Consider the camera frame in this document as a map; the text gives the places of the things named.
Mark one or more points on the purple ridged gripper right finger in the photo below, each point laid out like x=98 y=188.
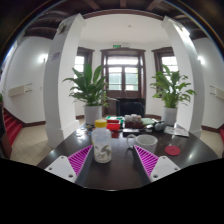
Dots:
x=154 y=167

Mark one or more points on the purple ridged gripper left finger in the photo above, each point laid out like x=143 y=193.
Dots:
x=70 y=167

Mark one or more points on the red round coaster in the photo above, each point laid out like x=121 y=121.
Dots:
x=172 y=150

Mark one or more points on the clear glass mug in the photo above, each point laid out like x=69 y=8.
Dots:
x=146 y=141

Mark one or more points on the papers on table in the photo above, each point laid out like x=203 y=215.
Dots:
x=176 y=131

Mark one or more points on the clear bottle with yellow cap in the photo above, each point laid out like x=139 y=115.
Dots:
x=101 y=139

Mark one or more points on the white cups on tray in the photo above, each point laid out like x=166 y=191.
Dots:
x=132 y=118

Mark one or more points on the black armchair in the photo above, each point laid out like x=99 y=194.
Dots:
x=128 y=106

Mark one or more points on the red carpeted stairs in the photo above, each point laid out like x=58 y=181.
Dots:
x=13 y=126

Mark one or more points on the left potted green plant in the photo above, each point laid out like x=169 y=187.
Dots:
x=90 y=88

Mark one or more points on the potted green plant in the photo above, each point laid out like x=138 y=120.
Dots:
x=90 y=88
x=172 y=88

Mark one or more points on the right potted green plant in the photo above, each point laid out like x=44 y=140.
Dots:
x=172 y=88

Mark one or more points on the wooden double door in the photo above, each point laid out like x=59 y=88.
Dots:
x=125 y=72

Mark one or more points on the green exit sign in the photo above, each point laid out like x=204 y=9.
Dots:
x=116 y=46

